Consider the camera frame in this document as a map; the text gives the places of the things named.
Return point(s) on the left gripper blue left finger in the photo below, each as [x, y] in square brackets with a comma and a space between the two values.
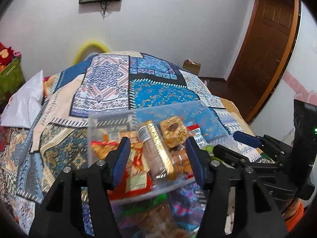
[116, 161]

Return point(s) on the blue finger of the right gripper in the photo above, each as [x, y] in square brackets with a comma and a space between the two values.
[247, 139]
[226, 155]

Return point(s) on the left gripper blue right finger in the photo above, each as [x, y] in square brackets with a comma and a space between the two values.
[200, 163]

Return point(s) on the orange red snack pack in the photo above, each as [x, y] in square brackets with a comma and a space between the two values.
[136, 179]

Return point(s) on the peanut brittle snack pack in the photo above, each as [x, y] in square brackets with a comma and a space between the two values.
[174, 132]

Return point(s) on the gold round biscuit roll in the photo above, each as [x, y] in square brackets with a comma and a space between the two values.
[155, 152]

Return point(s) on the clear plastic storage box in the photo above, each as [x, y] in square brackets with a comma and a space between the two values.
[194, 112]

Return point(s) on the green jelly cup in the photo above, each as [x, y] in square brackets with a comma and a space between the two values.
[209, 149]

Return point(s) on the red snack packet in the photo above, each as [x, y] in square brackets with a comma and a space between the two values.
[195, 131]

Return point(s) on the person right hand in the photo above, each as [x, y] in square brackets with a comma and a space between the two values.
[294, 214]

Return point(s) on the fried snack clear bag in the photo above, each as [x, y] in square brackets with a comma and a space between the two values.
[150, 221]

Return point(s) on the small cardboard box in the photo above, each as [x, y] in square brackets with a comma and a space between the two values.
[192, 67]

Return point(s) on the patchwork blue bed quilt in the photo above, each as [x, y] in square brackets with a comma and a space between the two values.
[82, 113]

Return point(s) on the wooden door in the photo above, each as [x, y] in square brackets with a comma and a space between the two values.
[263, 54]

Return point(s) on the white pillow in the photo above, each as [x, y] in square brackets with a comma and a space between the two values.
[25, 104]

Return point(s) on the yellow hoop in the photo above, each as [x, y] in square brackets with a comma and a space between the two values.
[88, 47]

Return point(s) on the green storage bin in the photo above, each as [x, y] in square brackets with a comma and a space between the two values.
[11, 80]

